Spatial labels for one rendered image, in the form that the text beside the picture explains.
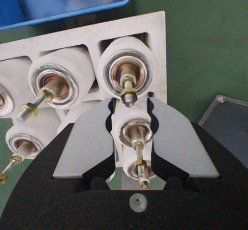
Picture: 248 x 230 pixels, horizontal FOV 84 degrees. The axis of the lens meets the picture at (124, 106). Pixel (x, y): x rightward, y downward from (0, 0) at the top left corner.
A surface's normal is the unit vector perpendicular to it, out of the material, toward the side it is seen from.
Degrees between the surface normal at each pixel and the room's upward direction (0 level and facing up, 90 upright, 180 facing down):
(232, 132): 90
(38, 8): 0
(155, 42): 0
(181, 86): 0
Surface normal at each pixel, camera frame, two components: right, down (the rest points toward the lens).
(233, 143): -0.97, -0.22
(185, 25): 0.00, 0.50
